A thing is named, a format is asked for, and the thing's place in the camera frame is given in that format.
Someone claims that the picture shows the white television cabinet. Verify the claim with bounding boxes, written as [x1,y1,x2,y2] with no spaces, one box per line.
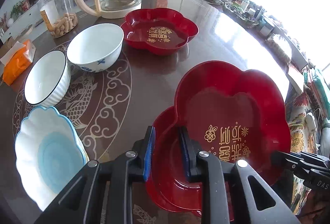
[0,4,45,42]

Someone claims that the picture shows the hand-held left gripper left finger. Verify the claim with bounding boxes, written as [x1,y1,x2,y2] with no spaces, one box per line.
[33,126,157,224]

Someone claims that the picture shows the orange tissue pack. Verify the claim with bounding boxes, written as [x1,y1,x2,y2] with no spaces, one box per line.
[0,39,37,85]

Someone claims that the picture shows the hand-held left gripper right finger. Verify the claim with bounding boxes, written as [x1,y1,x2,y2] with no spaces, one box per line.
[179,127,301,224]

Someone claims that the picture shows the row of bottles and jars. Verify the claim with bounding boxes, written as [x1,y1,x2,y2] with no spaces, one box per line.
[222,0,293,41]

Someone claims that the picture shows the red flower-shaped plate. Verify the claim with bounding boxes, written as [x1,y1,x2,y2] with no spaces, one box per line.
[120,8,199,56]
[145,106,234,217]
[174,60,292,188]

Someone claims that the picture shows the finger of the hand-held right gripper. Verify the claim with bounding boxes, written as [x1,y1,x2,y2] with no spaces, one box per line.
[271,150,329,168]
[291,162,330,190]

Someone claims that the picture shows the clear plastic jar of peanuts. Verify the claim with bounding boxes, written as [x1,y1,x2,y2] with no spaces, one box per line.
[37,0,78,38]

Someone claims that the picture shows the white bowl blue floral print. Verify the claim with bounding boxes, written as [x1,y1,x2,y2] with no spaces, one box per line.
[66,23,124,73]

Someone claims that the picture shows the red flowers in white vase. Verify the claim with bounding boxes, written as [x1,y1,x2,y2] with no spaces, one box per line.
[0,12,14,28]

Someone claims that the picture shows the leafy green potted plant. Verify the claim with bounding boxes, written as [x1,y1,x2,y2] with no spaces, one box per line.
[10,1,26,18]

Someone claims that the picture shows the blue scalloped plate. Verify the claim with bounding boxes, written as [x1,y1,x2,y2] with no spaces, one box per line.
[14,106,88,211]

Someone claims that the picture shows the white ribbed bowl black rim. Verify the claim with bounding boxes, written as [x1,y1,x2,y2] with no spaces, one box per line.
[24,50,72,107]

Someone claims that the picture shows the cardboard box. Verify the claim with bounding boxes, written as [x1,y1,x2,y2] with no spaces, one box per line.
[0,36,16,59]

